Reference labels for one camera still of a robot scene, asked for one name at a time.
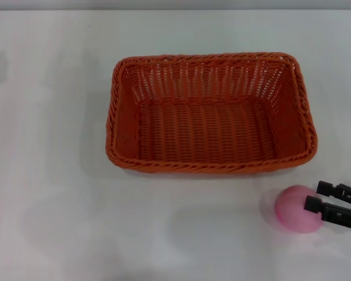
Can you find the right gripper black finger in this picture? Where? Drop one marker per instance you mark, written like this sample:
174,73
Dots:
339,190
333,212

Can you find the pink toy peach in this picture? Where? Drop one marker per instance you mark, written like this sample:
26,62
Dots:
289,210

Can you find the orange woven plastic basket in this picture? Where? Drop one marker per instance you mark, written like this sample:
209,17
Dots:
204,131

